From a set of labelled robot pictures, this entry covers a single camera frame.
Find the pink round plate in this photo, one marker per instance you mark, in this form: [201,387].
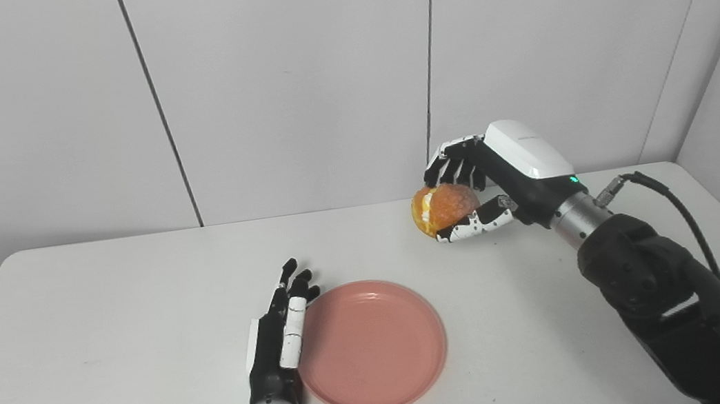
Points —
[372,346]

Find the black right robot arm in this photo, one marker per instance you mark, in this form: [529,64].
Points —
[673,307]

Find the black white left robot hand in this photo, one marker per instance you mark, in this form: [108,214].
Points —
[275,352]

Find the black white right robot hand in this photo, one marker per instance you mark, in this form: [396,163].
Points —
[523,170]

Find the golden cream puff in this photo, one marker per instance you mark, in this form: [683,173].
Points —
[448,208]

